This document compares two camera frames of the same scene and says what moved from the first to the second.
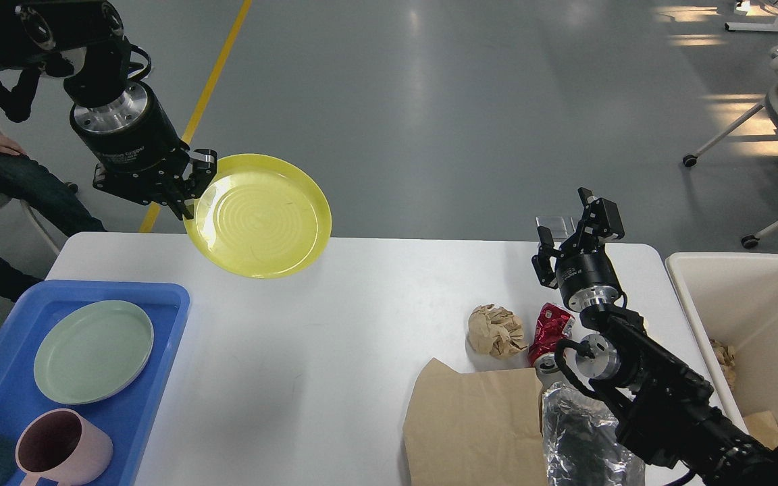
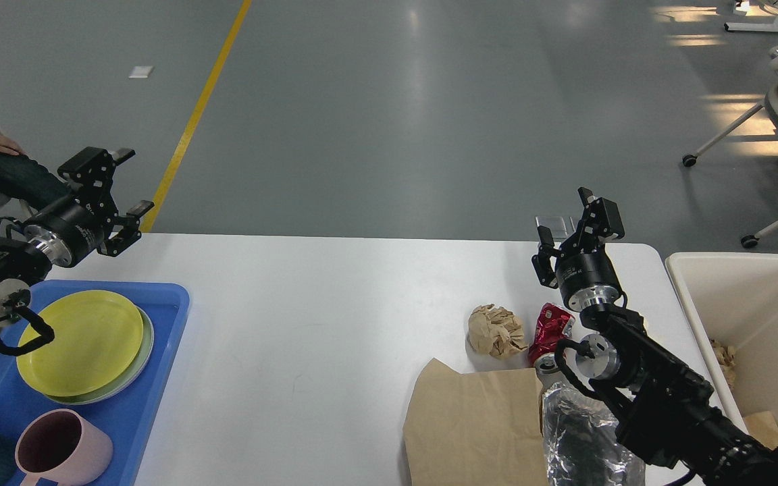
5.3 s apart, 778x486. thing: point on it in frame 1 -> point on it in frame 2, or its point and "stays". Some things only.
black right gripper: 587,280 stays
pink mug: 61,444 stays
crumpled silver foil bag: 581,444 stays
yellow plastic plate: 260,217 -> 98,335
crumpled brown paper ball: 494,331 stays
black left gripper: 128,133 -> 69,235
